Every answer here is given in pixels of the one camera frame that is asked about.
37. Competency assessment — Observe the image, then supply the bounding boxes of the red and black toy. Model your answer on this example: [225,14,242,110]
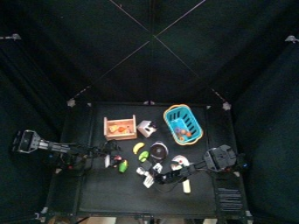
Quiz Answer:
[110,155,124,168]

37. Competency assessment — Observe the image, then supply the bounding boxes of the cream toy knife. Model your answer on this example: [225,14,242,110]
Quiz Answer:
[181,178,192,194]

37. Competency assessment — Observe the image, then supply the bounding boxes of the wooden crate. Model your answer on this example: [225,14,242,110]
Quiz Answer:
[102,114,138,141]

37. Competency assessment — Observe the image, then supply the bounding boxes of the yellow toy banana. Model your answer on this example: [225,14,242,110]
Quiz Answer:
[132,142,145,155]

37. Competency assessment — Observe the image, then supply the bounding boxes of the green toy bottle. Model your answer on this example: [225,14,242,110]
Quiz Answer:
[117,159,129,174]

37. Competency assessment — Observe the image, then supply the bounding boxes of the green toy lime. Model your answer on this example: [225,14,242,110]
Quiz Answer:
[137,150,150,164]

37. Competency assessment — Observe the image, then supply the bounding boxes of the dark toy pot silver rim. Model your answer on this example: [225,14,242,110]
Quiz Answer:
[148,141,169,162]

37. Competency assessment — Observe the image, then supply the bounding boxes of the white toy toaster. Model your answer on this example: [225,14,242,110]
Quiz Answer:
[134,119,158,138]

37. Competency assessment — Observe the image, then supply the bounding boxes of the white text label sticker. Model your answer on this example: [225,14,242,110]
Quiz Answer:
[217,187,244,213]

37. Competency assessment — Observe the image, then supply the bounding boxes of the blue basket orange rim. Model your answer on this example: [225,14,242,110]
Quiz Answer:
[162,103,204,146]

